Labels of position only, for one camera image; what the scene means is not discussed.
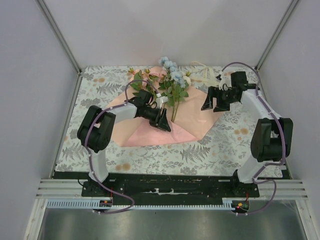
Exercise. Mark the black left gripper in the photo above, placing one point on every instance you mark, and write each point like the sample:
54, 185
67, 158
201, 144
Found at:
163, 123

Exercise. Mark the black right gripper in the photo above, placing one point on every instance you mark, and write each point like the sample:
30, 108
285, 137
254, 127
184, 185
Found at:
215, 92

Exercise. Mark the cream ribbon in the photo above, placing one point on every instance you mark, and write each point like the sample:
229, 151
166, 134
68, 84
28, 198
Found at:
208, 77

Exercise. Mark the pink wrapping paper sheet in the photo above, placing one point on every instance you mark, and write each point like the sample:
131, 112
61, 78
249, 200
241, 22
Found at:
190, 124

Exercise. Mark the green leafy rose stem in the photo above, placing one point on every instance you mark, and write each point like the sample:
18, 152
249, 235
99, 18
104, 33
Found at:
176, 94

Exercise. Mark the pink fake rose stem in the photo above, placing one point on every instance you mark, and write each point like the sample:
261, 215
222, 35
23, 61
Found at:
154, 76

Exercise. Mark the orange fake rose stem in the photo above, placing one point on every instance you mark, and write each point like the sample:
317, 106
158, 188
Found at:
136, 77

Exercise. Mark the blue fake hydrangea stem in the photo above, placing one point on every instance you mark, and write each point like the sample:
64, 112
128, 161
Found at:
172, 68

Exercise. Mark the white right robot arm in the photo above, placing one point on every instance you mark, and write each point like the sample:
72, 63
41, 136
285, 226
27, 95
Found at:
272, 137

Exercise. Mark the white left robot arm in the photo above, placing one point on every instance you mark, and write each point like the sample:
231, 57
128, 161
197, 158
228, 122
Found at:
96, 129

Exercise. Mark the floral patterned table mat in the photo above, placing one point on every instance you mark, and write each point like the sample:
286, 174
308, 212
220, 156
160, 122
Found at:
225, 147

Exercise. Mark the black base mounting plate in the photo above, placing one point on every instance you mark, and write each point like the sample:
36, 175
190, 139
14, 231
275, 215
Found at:
168, 189

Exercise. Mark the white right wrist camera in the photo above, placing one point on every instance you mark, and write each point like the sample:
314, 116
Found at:
225, 82

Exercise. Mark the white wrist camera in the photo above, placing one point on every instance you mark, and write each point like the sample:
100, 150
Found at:
225, 82
160, 100

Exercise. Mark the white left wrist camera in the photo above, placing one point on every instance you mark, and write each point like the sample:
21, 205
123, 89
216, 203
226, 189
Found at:
160, 100

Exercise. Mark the white slotted cable duct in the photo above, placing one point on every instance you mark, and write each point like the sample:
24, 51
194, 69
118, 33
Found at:
97, 204

